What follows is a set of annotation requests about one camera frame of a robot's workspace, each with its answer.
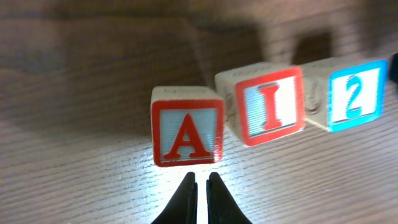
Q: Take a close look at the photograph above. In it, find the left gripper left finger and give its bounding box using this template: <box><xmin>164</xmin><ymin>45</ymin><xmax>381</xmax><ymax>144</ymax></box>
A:
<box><xmin>152</xmin><ymin>172</ymin><xmax>198</xmax><ymax>224</ymax></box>

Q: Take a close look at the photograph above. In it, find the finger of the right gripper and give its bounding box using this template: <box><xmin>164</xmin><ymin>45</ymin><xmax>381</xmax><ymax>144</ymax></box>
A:
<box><xmin>388</xmin><ymin>53</ymin><xmax>398</xmax><ymax>83</ymax></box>

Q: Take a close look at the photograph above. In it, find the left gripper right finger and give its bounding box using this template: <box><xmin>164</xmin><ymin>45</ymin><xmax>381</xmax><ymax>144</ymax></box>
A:
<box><xmin>206</xmin><ymin>172</ymin><xmax>252</xmax><ymax>224</ymax></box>

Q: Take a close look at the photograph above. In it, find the blue 2 block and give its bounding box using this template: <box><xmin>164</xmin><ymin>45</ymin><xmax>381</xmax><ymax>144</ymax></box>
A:
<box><xmin>301</xmin><ymin>57</ymin><xmax>388</xmax><ymax>133</ymax></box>

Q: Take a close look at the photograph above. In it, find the red A block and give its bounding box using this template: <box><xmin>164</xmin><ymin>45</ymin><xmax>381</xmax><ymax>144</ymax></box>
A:
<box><xmin>150</xmin><ymin>86</ymin><xmax>225</xmax><ymax>167</ymax></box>

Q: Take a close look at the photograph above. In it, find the red I block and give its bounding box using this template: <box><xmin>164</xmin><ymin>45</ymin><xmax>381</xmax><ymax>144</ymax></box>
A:
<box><xmin>215</xmin><ymin>62</ymin><xmax>305</xmax><ymax>147</ymax></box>

